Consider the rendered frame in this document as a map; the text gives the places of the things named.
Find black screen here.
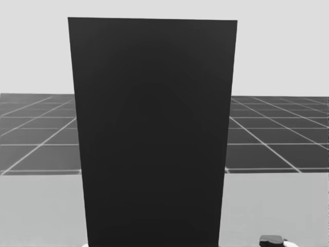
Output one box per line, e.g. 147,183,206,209
67,17,238,247

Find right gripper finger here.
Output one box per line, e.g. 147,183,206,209
259,234,297,247

